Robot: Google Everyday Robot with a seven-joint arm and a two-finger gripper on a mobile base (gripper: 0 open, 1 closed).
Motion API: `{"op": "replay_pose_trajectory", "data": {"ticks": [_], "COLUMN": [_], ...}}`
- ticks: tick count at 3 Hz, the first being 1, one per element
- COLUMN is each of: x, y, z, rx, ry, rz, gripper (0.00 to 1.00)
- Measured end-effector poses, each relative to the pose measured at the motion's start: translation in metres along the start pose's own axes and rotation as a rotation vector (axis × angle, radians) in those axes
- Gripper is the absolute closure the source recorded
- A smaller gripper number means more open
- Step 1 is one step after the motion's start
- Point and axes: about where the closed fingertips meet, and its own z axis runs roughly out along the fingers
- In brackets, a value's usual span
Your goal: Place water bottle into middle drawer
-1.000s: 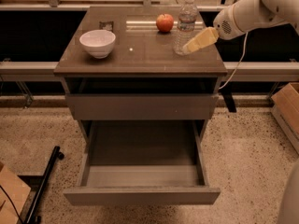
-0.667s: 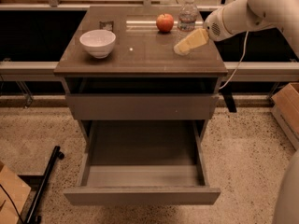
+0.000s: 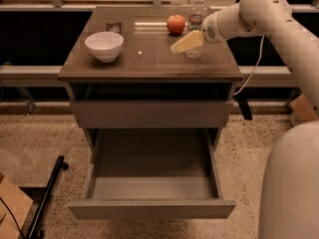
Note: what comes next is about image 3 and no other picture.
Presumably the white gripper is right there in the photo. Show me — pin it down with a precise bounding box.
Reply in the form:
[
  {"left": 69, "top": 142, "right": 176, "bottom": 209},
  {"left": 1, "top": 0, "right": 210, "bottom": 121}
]
[{"left": 170, "top": 13, "right": 222, "bottom": 54}]

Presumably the clear plastic water bottle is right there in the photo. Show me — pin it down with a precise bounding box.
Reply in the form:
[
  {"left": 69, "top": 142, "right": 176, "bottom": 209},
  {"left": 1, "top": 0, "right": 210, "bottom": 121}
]
[{"left": 185, "top": 0, "right": 208, "bottom": 59}]

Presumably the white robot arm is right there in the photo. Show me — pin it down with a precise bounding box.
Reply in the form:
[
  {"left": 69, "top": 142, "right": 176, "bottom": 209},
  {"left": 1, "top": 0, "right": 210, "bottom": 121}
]
[{"left": 170, "top": 0, "right": 319, "bottom": 239}]

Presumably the grey drawer cabinet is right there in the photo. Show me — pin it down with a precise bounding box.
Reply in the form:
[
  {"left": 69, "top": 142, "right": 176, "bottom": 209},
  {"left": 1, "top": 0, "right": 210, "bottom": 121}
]
[{"left": 58, "top": 7, "right": 242, "bottom": 152}]

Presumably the grey upper drawer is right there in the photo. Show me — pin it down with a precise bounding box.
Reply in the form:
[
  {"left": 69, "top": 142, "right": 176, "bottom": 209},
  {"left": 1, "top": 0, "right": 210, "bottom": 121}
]
[{"left": 70, "top": 101, "right": 233, "bottom": 128}]

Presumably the open grey middle drawer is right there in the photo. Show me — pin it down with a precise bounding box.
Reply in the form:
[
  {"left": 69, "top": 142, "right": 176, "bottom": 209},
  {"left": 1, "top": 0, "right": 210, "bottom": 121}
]
[{"left": 68, "top": 128, "right": 235, "bottom": 219}]

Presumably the red apple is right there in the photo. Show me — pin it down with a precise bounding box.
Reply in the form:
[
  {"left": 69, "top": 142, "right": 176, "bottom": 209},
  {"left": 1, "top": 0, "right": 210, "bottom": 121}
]
[{"left": 166, "top": 14, "right": 185, "bottom": 35}]

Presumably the small square tag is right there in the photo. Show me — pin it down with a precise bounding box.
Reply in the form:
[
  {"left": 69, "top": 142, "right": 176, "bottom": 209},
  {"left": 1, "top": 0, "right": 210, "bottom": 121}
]
[{"left": 106, "top": 23, "right": 122, "bottom": 34}]

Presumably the white ceramic bowl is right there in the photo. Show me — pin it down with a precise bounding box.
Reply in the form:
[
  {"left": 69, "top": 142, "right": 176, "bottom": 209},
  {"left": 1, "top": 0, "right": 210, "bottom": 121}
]
[{"left": 85, "top": 32, "right": 124, "bottom": 63}]

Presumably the cardboard box right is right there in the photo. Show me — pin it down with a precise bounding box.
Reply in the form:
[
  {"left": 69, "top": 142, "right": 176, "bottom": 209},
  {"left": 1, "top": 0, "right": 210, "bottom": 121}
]
[{"left": 289, "top": 95, "right": 319, "bottom": 125}]

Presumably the cardboard box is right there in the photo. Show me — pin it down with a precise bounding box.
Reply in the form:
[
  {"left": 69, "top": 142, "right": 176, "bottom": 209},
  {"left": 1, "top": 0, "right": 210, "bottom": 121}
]
[
  {"left": 0, "top": 172, "right": 33, "bottom": 239},
  {"left": 289, "top": 95, "right": 319, "bottom": 125}
]

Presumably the cardboard box left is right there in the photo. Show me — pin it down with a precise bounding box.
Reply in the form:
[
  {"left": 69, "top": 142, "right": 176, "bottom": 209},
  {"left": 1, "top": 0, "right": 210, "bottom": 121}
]
[{"left": 0, "top": 172, "right": 33, "bottom": 239}]

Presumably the black metal bar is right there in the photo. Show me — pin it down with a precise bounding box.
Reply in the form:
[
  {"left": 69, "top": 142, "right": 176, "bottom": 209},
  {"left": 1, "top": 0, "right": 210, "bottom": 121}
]
[{"left": 26, "top": 155, "right": 69, "bottom": 239}]

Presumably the white cable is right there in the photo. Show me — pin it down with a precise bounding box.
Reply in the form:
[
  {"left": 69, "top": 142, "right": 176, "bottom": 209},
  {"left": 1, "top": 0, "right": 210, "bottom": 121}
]
[{"left": 232, "top": 34, "right": 266, "bottom": 97}]

